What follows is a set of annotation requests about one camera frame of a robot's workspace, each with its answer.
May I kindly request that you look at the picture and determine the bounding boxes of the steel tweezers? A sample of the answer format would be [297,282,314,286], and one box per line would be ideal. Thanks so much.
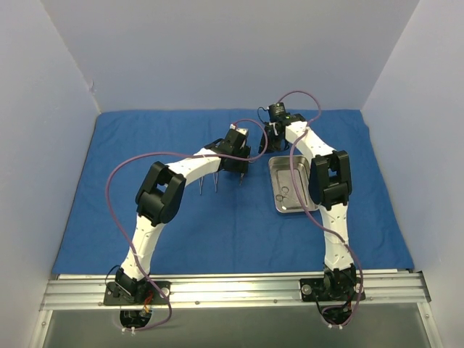
[213,172,219,193]
[199,177,204,196]

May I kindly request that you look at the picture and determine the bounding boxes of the blue surgical drape cloth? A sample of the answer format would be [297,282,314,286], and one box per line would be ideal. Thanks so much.
[52,109,413,275]

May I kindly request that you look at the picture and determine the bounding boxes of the steel instrument tray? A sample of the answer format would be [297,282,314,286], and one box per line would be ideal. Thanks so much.
[268,155,317,214]

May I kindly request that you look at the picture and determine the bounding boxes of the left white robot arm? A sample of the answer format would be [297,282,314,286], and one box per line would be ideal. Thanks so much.
[115,125,251,304]

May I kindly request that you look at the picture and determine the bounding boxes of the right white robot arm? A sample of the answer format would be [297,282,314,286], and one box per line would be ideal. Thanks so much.
[262,102,356,299]

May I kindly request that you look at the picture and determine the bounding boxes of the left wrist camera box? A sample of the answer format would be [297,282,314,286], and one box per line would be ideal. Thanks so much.
[230,123,249,138]

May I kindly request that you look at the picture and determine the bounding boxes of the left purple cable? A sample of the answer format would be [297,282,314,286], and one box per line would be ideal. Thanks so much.
[104,119,269,331]

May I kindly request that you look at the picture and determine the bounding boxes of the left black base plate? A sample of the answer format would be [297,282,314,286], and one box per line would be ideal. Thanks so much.
[103,280,171,306]

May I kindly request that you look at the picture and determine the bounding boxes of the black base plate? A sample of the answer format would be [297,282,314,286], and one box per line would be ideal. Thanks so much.
[103,280,171,306]
[299,277,360,302]

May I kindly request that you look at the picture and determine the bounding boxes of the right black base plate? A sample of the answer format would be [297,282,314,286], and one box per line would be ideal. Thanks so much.
[299,277,360,302]

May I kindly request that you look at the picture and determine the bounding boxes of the aluminium front rail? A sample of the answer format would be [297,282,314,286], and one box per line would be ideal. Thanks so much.
[40,270,431,310]

